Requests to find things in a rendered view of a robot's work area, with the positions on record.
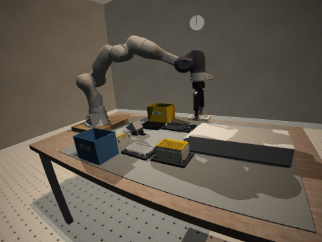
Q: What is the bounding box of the grey bench mat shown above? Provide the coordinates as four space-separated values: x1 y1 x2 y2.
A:
59 128 315 233

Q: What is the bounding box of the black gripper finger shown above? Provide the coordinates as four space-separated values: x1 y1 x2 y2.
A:
199 90 204 115
193 91 202 121

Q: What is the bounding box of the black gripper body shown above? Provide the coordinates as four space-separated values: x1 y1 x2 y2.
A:
192 82 205 97

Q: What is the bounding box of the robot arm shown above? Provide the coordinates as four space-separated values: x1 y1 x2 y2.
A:
76 36 214 128

